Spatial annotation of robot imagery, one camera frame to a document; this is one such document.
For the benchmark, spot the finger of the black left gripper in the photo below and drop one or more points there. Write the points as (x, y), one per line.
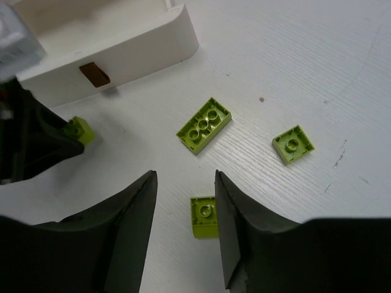
(43, 143)

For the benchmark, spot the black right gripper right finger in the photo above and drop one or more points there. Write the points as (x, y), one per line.
(262, 251)

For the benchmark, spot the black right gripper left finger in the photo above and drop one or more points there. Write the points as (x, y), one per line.
(100, 249)

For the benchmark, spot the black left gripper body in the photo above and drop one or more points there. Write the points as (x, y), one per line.
(16, 115)

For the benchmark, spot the yellow-green small lego brick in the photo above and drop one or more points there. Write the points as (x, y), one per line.
(78, 129)

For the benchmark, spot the yellow-green brick from plate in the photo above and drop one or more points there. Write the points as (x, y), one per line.
(204, 217)

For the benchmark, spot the white three-drawer cabinet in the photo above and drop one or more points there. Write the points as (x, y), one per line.
(92, 46)

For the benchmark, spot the yellow-green and green lego stack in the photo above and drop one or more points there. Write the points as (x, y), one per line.
(204, 125)

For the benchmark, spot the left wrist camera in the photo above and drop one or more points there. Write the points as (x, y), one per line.
(20, 49)

